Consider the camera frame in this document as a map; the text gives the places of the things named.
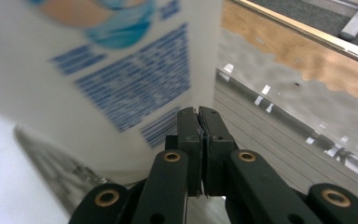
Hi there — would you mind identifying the white bottle with blue pump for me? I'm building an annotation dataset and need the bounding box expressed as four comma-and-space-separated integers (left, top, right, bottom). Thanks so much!
0, 0, 224, 185

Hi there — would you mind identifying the grey metal mesh basket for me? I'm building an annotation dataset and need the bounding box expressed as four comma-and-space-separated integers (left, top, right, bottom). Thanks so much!
13, 66, 358, 224

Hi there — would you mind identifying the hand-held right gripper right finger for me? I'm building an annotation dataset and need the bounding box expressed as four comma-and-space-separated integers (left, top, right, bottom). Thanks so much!
198, 105, 240, 198

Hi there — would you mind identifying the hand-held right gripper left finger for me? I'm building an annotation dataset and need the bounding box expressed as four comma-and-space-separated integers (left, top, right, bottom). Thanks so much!
165, 106, 205, 198

